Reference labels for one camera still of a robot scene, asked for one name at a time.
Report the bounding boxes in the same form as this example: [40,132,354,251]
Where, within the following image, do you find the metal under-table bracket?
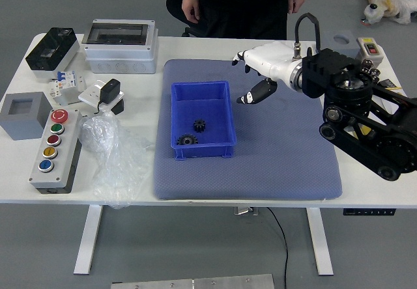
[233,206,260,217]

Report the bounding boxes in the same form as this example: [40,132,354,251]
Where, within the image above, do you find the black-lidded white enclosure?
[25,27,81,81]

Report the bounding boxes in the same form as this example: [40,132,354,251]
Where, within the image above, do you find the grey cube round recess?
[321,30,356,56]

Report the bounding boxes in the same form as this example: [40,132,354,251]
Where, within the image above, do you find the black power adapter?
[94,78,121,115]

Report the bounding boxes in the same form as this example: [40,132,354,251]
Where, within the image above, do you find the grey cube square recess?
[0,91,46,141]

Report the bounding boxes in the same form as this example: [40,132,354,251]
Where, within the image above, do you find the small black module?
[379,79,400,91]

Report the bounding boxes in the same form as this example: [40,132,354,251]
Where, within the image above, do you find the grey two-button switch box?
[355,36,386,64]

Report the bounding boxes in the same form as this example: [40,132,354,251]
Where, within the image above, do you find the black floor cable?
[266,207,289,289]

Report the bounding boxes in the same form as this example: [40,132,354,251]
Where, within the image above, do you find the white table leg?
[73,205,104,275]
[306,208,334,276]

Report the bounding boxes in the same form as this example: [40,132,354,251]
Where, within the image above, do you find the clear plastic bag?
[79,111,156,210]

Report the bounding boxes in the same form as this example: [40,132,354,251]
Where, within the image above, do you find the black office chair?
[165,0,203,38]

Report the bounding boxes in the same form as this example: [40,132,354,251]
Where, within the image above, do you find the blue-grey mat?
[152,59,343,201]

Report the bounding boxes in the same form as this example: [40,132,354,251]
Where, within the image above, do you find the white orange circuit breaker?
[48,79,66,100]

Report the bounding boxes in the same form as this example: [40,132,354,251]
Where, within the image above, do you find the white socket panel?
[78,79,126,111]

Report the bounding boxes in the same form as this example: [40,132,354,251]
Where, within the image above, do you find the small black gear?
[192,118,209,135]

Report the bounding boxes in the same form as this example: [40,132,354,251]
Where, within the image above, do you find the large black gear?
[177,133,200,146]

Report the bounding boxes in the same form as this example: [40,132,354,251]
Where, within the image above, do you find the black table control panel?
[342,208,397,217]

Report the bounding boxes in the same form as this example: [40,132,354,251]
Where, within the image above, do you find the grey five-button control station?
[28,108,83,195]

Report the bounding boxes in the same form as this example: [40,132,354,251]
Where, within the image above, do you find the white blue circuit breaker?
[55,70,87,106]

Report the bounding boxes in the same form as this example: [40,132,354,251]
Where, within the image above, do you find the white plush toy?
[347,0,417,26]

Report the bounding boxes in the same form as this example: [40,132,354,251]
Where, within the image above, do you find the metal plate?
[110,273,275,289]

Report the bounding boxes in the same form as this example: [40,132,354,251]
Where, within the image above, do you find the blue plastic bin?
[170,80,238,161]

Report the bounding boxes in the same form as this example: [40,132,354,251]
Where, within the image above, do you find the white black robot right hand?
[231,40,302,105]

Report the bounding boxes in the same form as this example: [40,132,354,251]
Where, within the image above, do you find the person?
[172,0,312,41]

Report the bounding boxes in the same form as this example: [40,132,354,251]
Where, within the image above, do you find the person's right hand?
[180,0,201,25]

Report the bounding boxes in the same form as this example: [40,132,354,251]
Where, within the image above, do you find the small black box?
[110,98,125,116]

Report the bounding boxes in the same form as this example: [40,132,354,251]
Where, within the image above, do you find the grey distribution box clear window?
[83,19,160,74]

